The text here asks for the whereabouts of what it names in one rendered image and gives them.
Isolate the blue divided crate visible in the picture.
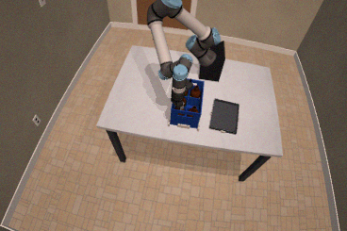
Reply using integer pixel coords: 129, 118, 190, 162
170, 81, 204, 128

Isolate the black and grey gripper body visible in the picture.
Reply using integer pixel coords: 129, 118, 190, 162
171, 79, 193, 108

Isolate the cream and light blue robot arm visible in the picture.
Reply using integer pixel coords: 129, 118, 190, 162
147, 0, 221, 89

